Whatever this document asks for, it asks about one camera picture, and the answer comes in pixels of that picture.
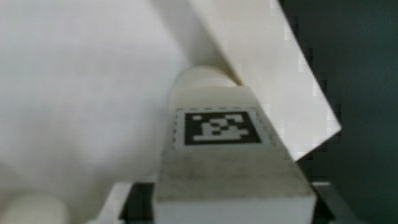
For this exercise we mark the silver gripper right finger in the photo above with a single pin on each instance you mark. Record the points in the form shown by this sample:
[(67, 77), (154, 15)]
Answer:
[(335, 204)]

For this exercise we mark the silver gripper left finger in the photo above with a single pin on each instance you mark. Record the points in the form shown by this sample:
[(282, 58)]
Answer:
[(127, 204)]

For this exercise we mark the white table leg with tag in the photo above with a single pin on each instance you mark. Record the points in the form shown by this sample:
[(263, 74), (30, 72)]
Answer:
[(229, 179)]

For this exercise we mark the white square table top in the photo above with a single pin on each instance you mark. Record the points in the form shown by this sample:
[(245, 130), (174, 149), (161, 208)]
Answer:
[(92, 55)]

